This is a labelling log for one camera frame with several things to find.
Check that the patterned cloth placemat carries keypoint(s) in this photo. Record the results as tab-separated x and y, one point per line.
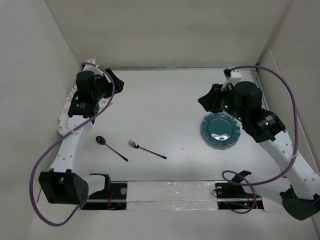
63	126

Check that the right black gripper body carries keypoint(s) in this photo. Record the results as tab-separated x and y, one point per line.
214	105

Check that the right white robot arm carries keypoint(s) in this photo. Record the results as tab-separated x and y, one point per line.
297	186

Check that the black fork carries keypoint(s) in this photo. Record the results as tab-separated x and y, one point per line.
136	146

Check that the teal scalloped plate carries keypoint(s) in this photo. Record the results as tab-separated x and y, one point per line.
220	129

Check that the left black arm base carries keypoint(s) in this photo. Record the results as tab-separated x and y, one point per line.
104	194

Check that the black spoon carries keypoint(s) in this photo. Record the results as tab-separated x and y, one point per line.
101	141

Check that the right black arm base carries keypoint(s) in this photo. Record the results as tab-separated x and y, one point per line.
234	198

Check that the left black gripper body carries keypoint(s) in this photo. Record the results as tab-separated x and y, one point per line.
109	92

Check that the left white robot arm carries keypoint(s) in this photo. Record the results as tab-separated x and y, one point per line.
61	184

